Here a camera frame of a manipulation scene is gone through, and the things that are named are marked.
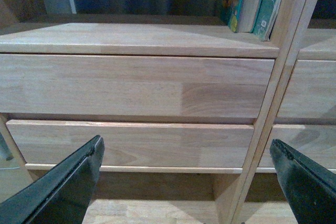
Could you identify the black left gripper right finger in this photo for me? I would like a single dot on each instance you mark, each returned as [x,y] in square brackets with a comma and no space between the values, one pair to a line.
[308,187]

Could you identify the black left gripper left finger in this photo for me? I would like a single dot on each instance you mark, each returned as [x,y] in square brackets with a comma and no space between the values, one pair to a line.
[63,194]

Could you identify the lower right wooden drawer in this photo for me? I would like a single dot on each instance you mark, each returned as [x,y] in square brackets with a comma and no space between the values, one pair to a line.
[315,141]

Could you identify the wooden drawer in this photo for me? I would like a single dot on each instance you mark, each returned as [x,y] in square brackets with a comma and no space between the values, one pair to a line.
[315,141]
[310,93]
[136,144]
[134,85]

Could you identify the lower left wooden drawer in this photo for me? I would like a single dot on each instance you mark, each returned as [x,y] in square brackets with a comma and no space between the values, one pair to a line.
[136,144]

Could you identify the wooden bookshelf right unit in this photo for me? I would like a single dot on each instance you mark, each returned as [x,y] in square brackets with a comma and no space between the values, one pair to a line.
[304,30]

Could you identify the wooden bookshelf unit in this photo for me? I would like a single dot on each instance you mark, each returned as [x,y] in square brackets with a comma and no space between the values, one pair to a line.
[304,30]
[26,31]

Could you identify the upper right wooden drawer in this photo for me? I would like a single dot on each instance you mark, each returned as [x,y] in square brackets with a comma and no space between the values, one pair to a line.
[310,93]

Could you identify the upper left wooden drawer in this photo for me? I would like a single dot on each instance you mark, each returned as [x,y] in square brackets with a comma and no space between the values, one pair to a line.
[134,85]

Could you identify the wooden bookshelf left unit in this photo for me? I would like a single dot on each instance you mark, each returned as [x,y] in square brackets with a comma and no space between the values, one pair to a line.
[26,31]

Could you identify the green patterned thin book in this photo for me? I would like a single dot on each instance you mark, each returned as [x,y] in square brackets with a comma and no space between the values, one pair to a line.
[266,17]

